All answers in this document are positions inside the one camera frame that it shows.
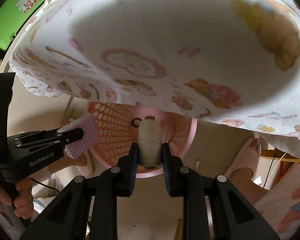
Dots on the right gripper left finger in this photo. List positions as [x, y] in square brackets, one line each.
[87, 208]

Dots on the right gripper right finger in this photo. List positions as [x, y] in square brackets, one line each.
[212, 207]

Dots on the cream thread spool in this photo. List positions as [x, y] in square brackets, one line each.
[149, 142]

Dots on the pink plastic trash basket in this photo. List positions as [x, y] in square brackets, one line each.
[118, 129]

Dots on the left hand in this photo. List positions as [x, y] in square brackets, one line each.
[23, 203]

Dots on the bare foot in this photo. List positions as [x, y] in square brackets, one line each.
[242, 169]

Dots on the green plastic storage box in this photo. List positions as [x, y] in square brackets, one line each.
[12, 17]

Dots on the baby bear patterned tablecloth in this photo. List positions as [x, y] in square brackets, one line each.
[232, 62]

